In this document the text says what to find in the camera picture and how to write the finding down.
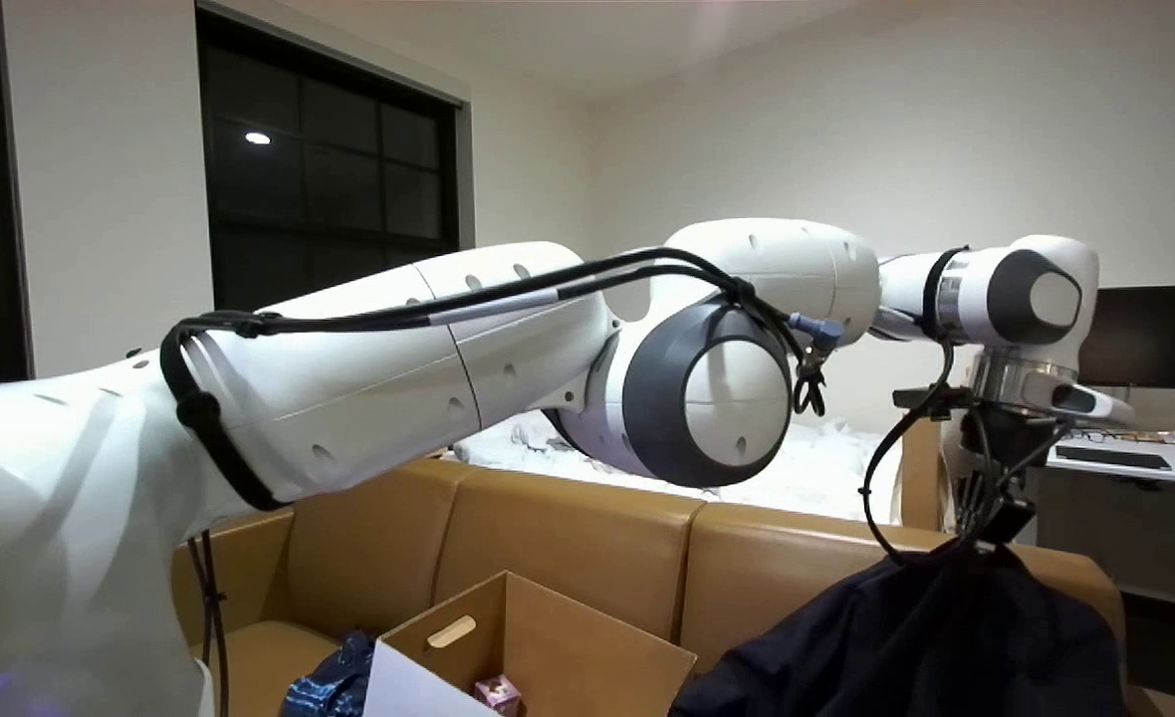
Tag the white desk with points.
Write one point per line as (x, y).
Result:
(1128, 532)

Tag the large dark window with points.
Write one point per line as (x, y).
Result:
(331, 173)

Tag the white bedding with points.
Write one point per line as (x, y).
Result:
(825, 463)

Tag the black computer monitor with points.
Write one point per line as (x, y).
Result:
(1165, 331)

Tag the blue patterned cloth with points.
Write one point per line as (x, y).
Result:
(330, 684)

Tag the cardboard box with white flap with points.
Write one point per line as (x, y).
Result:
(571, 653)

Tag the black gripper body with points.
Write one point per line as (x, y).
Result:
(1005, 452)

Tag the tan leather sofa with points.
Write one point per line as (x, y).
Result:
(588, 544)

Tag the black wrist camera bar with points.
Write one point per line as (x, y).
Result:
(938, 396)

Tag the dark navy striped jacket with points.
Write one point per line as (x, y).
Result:
(907, 639)

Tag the tan chair back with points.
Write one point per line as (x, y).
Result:
(923, 481)

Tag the black keyboard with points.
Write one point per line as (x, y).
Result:
(1117, 455)

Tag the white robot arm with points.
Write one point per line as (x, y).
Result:
(387, 372)

